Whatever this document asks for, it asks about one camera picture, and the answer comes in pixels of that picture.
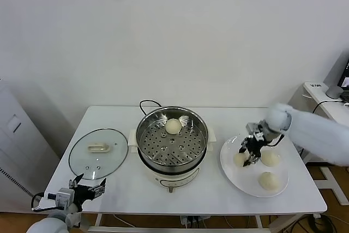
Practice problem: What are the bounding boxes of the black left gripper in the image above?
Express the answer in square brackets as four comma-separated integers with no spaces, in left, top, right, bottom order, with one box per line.
[68,173,107,204]

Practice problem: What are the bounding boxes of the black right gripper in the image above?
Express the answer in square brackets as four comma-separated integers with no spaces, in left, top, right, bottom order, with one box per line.
[238,132,267,167]

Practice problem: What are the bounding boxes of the white steamed baozi bun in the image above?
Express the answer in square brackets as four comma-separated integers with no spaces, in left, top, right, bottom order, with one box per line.
[233,153,249,168]
[260,150,281,167]
[258,171,281,192]
[165,118,182,135]

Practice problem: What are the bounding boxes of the glass lid with cream handle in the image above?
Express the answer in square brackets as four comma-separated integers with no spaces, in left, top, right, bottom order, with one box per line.
[68,128,129,181]

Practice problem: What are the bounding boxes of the stainless steel steamer basket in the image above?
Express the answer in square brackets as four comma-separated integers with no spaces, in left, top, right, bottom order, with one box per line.
[135,106,210,169]

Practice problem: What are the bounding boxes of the large white round plate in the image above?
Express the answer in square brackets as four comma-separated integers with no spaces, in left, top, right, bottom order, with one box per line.
[220,134,290,198]

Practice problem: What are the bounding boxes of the cream white electric cooker base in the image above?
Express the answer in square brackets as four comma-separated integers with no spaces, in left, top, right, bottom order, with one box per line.
[128,126,218,193]

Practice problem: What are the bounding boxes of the light grey cabinet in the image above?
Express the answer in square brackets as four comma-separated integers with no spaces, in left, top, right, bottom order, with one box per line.
[0,79,61,213]

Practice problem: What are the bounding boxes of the white power strip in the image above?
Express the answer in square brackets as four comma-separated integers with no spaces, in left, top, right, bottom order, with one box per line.
[179,216,210,228]

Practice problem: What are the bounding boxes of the white side table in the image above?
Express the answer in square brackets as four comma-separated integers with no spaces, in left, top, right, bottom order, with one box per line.
[287,81,349,206]

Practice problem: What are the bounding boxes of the small grey cylinder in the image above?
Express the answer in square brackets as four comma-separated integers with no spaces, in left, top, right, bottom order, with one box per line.
[326,85,344,99]

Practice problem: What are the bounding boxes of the laptop with dark screen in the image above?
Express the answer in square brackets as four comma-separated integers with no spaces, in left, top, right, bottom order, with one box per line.
[337,57,349,93]

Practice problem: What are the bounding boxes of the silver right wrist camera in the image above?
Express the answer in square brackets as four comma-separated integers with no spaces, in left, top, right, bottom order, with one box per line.
[245,122,264,136]

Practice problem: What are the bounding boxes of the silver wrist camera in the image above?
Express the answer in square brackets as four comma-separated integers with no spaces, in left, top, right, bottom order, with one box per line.
[245,122,264,136]
[47,187,74,206]

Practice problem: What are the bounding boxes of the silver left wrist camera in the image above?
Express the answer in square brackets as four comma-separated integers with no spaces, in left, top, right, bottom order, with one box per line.
[47,187,74,206]

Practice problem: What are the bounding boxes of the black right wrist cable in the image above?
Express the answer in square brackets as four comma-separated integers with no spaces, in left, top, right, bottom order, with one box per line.
[266,134,284,147]

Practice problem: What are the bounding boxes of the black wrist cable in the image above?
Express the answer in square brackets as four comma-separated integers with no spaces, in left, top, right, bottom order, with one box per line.
[266,134,284,147]
[30,192,52,212]

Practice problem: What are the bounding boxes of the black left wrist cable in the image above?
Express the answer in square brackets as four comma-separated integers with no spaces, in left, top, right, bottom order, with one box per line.
[30,192,52,212]

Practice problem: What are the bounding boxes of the white table frame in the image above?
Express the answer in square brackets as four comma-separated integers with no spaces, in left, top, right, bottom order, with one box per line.
[88,212,322,233]

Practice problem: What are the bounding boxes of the black cooker power cord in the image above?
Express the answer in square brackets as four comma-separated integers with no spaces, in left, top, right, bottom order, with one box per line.
[139,100,164,116]

